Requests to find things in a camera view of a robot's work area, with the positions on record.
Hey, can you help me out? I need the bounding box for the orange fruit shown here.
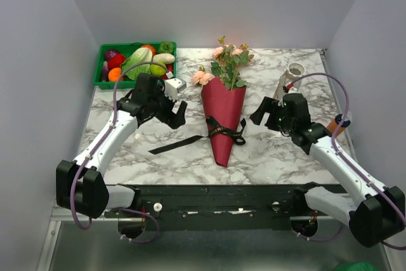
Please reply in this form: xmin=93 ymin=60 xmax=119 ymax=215
xmin=108 ymin=67 xmax=125 ymax=83

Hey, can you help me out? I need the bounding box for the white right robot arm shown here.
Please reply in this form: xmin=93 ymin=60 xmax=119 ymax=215
xmin=250 ymin=93 xmax=405 ymax=248

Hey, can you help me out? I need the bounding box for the black ribbon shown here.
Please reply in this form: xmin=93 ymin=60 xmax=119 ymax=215
xmin=148 ymin=116 xmax=247 ymax=155

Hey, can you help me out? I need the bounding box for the dark red wrapping paper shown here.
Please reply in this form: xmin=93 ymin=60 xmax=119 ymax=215
xmin=201 ymin=77 xmax=247 ymax=167

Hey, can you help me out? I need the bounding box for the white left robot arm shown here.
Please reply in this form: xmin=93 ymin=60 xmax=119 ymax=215
xmin=56 ymin=73 xmax=187 ymax=218

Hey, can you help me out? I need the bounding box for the red pepper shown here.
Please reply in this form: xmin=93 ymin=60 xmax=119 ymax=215
xmin=161 ymin=64 xmax=174 ymax=79

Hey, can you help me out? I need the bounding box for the green bell pepper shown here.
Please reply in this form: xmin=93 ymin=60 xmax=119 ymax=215
xmin=157 ymin=41 xmax=175 ymax=54

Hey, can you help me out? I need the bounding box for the purple onion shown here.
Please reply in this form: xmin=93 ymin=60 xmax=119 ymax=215
xmin=104 ymin=49 xmax=121 ymax=62

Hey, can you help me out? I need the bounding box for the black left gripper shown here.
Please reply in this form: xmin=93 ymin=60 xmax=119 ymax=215
xmin=148 ymin=85 xmax=188 ymax=129

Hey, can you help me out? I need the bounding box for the black mounting base plate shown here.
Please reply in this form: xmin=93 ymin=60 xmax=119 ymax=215
xmin=104 ymin=183 xmax=346 ymax=232

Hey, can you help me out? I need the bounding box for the aluminium rail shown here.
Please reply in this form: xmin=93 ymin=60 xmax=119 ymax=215
xmin=36 ymin=207 xmax=105 ymax=271

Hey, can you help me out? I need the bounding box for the white ceramic vase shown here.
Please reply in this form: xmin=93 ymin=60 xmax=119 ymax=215
xmin=273 ymin=62 xmax=306 ymax=100

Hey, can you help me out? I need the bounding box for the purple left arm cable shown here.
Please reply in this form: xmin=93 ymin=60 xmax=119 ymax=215
xmin=69 ymin=61 xmax=169 ymax=244

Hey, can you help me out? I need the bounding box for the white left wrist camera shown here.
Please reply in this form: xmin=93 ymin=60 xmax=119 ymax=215
xmin=164 ymin=78 xmax=187 ymax=101

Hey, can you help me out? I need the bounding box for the green cabbage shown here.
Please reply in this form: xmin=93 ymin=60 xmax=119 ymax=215
xmin=121 ymin=47 xmax=153 ymax=81

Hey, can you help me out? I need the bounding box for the purple eggplant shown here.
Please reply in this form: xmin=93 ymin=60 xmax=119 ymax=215
xmin=100 ymin=61 xmax=109 ymax=82

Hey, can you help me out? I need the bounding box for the orange bottle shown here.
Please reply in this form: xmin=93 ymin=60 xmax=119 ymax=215
xmin=327 ymin=112 xmax=352 ymax=137

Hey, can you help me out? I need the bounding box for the green object bottom corner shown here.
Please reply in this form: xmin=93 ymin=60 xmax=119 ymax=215
xmin=333 ymin=261 xmax=377 ymax=271

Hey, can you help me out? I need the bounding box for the green plastic bin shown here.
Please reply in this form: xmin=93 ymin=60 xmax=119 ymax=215
xmin=93 ymin=42 xmax=177 ymax=89

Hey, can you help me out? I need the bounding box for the green lime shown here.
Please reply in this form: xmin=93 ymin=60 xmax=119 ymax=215
xmin=150 ymin=62 xmax=167 ymax=77

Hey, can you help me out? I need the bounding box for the white potato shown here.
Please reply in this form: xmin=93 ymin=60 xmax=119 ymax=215
xmin=152 ymin=53 xmax=176 ymax=65

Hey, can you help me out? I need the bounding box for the orange tomato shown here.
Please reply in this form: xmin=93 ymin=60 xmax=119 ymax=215
xmin=142 ymin=44 xmax=156 ymax=56

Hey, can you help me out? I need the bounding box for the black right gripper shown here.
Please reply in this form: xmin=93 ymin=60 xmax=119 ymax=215
xmin=249 ymin=96 xmax=294 ymax=133

